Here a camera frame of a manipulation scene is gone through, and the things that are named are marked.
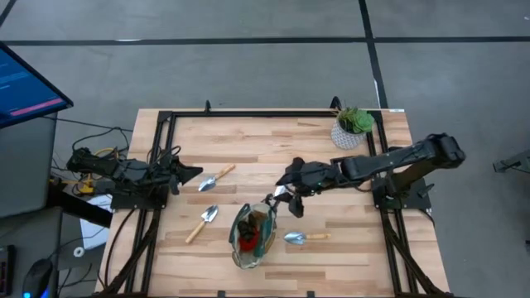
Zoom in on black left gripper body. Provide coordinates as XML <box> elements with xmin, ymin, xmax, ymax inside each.
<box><xmin>155</xmin><ymin>155</ymin><xmax>181</xmax><ymax>195</ymax></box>

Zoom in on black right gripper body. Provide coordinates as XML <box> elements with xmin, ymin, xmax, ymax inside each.
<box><xmin>276</xmin><ymin>156</ymin><xmax>345</xmax><ymax>196</ymax></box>

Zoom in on wide trowel wooden handle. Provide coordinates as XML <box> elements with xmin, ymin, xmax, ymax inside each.
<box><xmin>283</xmin><ymin>231</ymin><xmax>333</xmax><ymax>246</ymax></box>
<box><xmin>185</xmin><ymin>204</ymin><xmax>219</xmax><ymax>244</ymax></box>
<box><xmin>198</xmin><ymin>164</ymin><xmax>237</xmax><ymax>192</ymax></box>

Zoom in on green beige gardening bag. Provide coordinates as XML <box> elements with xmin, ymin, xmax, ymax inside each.
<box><xmin>229</xmin><ymin>202</ymin><xmax>277</xmax><ymax>270</ymax></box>

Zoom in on succulent in white pot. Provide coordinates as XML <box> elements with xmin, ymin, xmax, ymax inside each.
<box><xmin>330</xmin><ymin>106</ymin><xmax>376</xmax><ymax>151</ymax></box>

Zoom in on red fabric item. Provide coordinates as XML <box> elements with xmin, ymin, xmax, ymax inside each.
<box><xmin>238</xmin><ymin>235</ymin><xmax>260</xmax><ymax>252</ymax></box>

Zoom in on white paper sheets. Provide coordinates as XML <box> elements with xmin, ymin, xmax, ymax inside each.
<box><xmin>79</xmin><ymin>194</ymin><xmax>113</xmax><ymax>250</ymax></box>

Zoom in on grey cabinet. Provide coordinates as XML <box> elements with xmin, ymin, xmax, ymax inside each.
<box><xmin>0</xmin><ymin>111</ymin><xmax>59</xmax><ymax>220</ymax></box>

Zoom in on computer monitor blue screen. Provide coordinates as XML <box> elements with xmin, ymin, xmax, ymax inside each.
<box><xmin>0</xmin><ymin>41</ymin><xmax>75</xmax><ymax>129</ymax></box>

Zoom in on black computer mouse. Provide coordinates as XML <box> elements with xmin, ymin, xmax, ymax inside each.
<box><xmin>21</xmin><ymin>258</ymin><xmax>54</xmax><ymax>298</ymax></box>

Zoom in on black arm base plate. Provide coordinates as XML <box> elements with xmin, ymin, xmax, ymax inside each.
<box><xmin>372</xmin><ymin>177</ymin><xmax>432</xmax><ymax>210</ymax></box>
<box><xmin>109</xmin><ymin>181</ymin><xmax>169</xmax><ymax>211</ymax></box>

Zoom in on black metal table frame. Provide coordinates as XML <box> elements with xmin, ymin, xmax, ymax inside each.
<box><xmin>97</xmin><ymin>99</ymin><xmax>455</xmax><ymax>298</ymax></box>

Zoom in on yellow cable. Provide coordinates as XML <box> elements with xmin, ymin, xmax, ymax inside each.
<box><xmin>51</xmin><ymin>147</ymin><xmax>117</xmax><ymax>195</ymax></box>

